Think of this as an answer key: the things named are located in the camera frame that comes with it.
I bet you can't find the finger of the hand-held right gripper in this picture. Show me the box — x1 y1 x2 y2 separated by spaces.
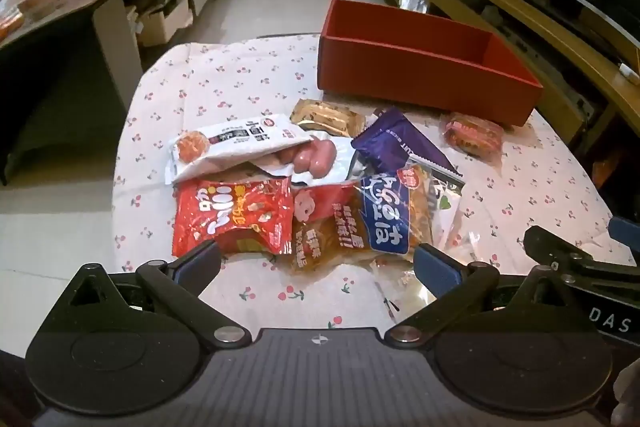
524 225 640 289
609 216 640 253

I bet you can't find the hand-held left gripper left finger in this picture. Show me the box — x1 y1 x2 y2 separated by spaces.
50 239 252 350

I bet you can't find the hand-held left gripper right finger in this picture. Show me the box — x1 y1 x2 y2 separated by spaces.
384 243 588 350

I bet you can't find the purple snack packet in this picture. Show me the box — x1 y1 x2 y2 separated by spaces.
350 107 466 180

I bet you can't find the red cardboard box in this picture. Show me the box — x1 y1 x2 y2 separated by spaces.
317 0 544 128

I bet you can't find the red cartoon snack packet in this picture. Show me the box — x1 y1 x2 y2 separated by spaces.
171 177 296 258

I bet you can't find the white green snack packet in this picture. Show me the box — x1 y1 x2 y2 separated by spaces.
430 167 466 253

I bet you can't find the blue label snack packet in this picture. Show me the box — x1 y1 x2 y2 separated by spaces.
357 164 436 255

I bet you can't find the orange brown snack packet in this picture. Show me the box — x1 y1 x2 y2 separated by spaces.
287 184 381 275

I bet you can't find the small red snack packet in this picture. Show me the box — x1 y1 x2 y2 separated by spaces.
440 112 505 165

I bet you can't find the pink sausage packet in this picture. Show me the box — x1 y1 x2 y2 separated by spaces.
250 134 371 188

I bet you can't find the cherry print tablecloth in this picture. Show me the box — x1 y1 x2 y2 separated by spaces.
112 34 626 343

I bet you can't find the golden biscuit packet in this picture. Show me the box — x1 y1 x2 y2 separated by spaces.
290 98 366 138

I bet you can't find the black television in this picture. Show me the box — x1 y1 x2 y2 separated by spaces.
492 0 640 72

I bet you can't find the white cardboard box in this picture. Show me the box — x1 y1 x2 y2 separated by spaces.
135 0 193 48

